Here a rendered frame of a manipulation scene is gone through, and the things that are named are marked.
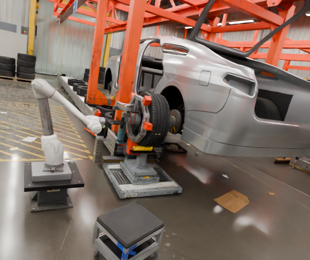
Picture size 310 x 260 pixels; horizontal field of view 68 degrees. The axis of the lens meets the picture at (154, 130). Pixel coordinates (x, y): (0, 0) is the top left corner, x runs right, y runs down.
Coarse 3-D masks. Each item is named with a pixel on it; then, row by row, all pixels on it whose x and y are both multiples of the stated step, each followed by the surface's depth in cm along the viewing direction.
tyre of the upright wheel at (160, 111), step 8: (152, 96) 265; (160, 96) 272; (152, 104) 256; (160, 104) 261; (168, 104) 268; (152, 112) 254; (160, 112) 258; (168, 112) 262; (152, 120) 253; (160, 120) 257; (168, 120) 261; (152, 128) 255; (160, 128) 259; (168, 128) 264; (152, 136) 260; (160, 136) 264; (144, 144) 271; (152, 144) 275
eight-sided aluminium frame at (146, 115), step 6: (138, 96) 269; (132, 102) 287; (144, 108) 256; (144, 114) 252; (144, 120) 253; (126, 126) 298; (132, 132) 294; (144, 132) 258; (132, 138) 278; (138, 138) 266
